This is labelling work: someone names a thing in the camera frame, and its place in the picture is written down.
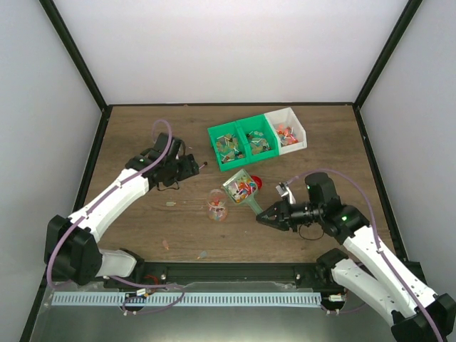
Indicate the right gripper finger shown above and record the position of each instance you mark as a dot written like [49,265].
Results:
[275,210]
[275,223]

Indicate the light blue slotted strip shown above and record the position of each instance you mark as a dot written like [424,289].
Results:
[286,299]

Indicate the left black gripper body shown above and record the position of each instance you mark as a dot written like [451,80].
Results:
[176,174]

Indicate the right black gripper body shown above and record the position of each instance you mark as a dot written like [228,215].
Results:
[303,216]

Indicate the green slotted scoop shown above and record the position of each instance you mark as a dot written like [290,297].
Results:
[241,188]

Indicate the white candy bin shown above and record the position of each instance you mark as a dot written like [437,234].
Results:
[287,129]

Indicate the green double candy bin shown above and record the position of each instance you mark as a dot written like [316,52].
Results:
[243,142]

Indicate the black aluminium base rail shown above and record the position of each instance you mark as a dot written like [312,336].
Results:
[228,272]

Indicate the spilled candy near rail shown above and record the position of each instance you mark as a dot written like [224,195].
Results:
[202,255]

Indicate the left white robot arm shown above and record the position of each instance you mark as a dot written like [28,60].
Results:
[71,248]

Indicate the clear plastic jar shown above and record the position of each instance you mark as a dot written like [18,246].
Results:
[217,205]

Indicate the red jar lid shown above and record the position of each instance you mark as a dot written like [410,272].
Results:
[258,182]

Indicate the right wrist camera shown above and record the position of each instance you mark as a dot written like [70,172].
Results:
[285,192]

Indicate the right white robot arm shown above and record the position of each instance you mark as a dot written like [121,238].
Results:
[366,266]

